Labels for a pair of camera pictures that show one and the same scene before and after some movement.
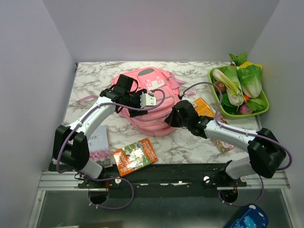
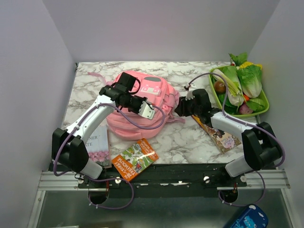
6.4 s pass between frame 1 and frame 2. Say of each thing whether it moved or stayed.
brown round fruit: stayed
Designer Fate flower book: stayed
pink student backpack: moved
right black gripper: moved
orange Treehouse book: moved
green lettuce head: stayed
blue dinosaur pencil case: stayed
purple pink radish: stayed
